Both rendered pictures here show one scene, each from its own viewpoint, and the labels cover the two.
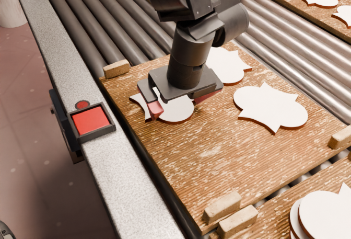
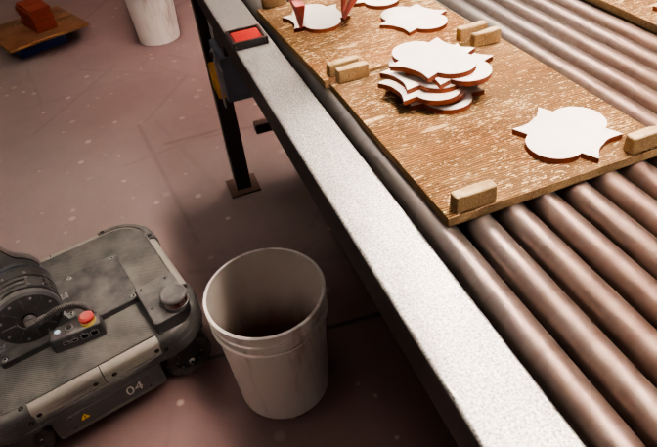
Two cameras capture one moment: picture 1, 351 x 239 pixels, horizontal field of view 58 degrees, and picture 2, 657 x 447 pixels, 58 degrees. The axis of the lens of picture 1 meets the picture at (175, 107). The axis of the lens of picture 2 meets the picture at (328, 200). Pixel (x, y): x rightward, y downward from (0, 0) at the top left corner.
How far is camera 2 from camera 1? 0.75 m
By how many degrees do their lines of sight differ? 10
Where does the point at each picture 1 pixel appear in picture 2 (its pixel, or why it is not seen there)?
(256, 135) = (392, 36)
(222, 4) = not seen: outside the picture
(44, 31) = not seen: outside the picture
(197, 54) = not seen: outside the picture
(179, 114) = (326, 24)
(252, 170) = (379, 54)
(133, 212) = (275, 82)
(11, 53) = (155, 76)
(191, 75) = not seen: outside the picture
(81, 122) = (238, 36)
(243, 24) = not seen: outside the picture
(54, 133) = (209, 165)
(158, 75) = not seen: outside the picture
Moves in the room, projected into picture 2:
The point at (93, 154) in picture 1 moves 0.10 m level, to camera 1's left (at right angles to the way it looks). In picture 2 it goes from (246, 56) to (199, 57)
